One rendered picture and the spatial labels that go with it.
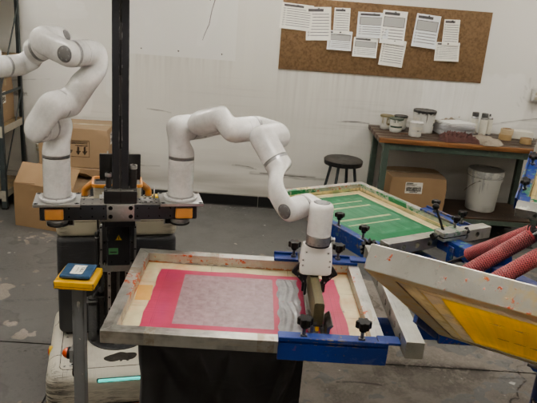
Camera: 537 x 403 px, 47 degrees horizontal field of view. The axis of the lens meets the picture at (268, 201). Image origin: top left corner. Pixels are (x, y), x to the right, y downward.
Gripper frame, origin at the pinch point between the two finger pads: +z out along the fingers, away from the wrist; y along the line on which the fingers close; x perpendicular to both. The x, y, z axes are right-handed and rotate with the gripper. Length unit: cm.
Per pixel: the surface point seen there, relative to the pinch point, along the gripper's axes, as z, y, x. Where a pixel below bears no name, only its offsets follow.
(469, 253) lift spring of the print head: -4, -59, -28
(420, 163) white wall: 47, -136, -380
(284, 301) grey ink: 5.2, 8.5, 0.4
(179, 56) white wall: -34, 92, -380
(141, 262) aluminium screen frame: 2, 57, -16
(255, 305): 6.0, 17.8, 2.3
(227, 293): 6.0, 27.0, -4.8
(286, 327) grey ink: 5.7, 8.5, 15.7
